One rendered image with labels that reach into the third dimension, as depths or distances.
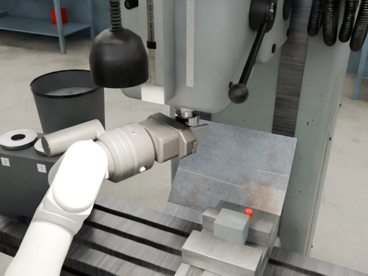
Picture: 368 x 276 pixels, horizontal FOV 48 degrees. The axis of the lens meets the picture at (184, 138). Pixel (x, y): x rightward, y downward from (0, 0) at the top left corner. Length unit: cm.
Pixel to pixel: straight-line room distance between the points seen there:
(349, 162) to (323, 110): 214
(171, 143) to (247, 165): 49
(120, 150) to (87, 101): 199
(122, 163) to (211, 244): 28
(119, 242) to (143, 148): 39
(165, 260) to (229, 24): 57
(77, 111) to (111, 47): 217
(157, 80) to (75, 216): 23
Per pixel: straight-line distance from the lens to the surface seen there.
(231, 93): 60
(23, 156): 104
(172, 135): 71
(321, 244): 245
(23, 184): 109
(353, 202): 282
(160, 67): 61
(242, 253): 84
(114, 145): 66
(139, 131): 69
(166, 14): 60
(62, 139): 67
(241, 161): 117
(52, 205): 61
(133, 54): 50
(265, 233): 89
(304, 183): 121
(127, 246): 101
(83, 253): 102
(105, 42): 50
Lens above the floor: 160
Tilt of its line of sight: 29 degrees down
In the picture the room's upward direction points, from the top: straight up
